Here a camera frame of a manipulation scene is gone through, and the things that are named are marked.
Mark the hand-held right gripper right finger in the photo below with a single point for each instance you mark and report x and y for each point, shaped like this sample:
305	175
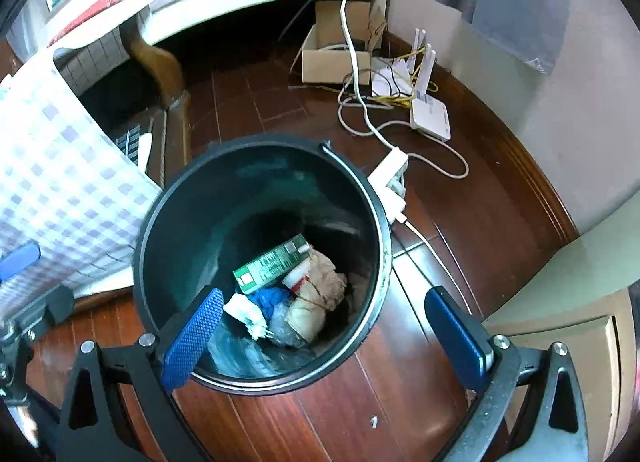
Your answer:
452	337

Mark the beige paper wrap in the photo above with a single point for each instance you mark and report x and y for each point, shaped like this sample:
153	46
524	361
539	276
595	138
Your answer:
320	282

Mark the white router with antennas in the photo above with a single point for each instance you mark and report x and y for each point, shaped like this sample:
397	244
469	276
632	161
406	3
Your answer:
430	114

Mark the white power strip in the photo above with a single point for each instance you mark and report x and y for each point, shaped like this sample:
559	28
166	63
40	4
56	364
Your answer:
387	166

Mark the black plastic bucket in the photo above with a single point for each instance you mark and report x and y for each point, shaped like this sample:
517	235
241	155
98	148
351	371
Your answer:
225	202

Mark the white bed frame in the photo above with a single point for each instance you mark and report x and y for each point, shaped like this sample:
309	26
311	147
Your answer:
225	1

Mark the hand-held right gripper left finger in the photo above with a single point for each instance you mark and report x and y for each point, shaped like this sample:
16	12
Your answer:
192	342

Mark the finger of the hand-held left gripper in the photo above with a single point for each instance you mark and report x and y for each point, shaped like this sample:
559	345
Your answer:
50	302
20	259

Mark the cardboard box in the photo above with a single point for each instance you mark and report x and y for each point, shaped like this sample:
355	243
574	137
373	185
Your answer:
330	64

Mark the blue plastic bag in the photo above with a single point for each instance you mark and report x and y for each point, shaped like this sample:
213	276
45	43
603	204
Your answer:
270	299

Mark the white modem box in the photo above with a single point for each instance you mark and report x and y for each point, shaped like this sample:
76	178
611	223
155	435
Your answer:
385	81

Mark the white plastic bag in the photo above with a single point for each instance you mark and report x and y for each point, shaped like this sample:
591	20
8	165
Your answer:
285	329

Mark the checked tablecloth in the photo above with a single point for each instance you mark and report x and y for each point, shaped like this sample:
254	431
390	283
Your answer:
60	166

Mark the white tissue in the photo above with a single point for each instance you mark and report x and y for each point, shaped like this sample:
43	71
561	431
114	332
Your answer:
240	309

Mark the green white carton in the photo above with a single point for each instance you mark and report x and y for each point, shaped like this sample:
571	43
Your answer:
270	264

